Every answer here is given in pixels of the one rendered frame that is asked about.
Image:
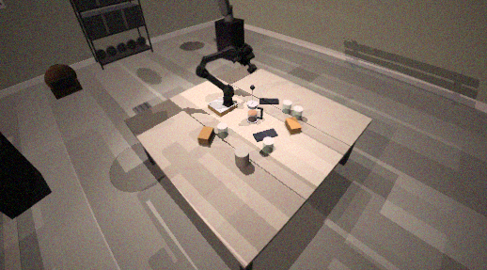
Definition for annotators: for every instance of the glass french press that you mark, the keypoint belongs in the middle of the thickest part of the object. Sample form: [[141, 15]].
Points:
[[252, 110]]

